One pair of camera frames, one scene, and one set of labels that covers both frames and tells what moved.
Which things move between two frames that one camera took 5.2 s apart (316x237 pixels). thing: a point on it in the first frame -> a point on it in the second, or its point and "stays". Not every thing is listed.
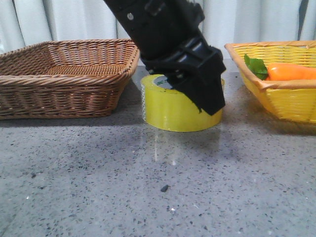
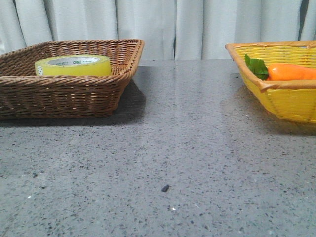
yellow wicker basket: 292,99 stays
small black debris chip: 165,188 stays
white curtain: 23,22 stays
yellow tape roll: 166,107 -> 73,65
